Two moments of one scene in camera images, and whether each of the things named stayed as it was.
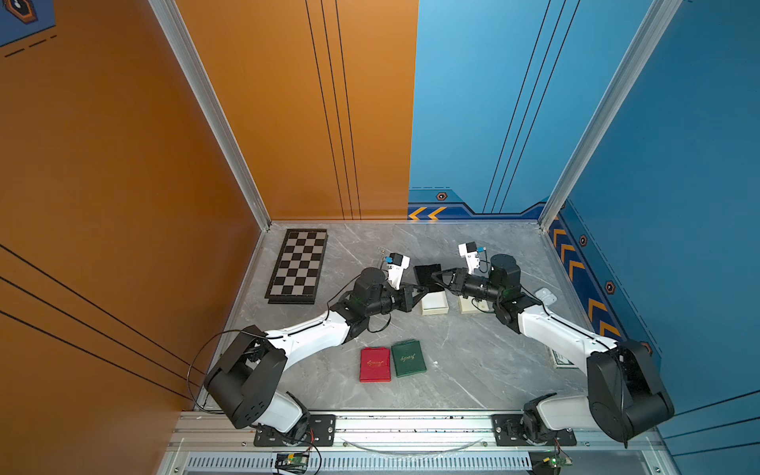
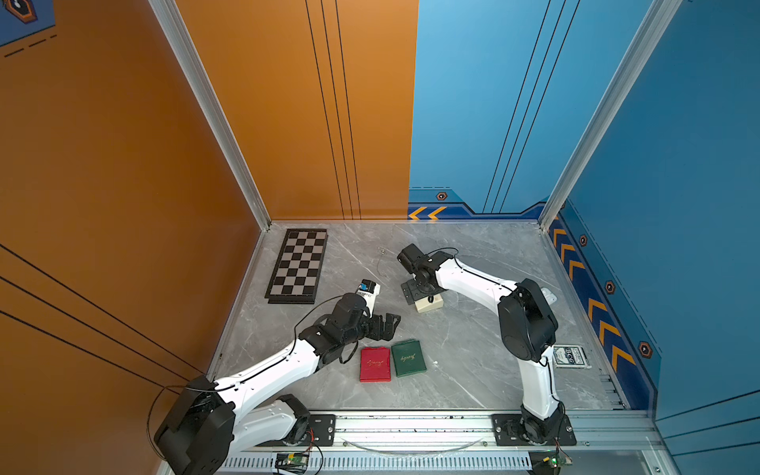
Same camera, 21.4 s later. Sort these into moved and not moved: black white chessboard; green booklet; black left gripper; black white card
Moved: black left gripper
Not moved: black white chessboard; green booklet; black white card
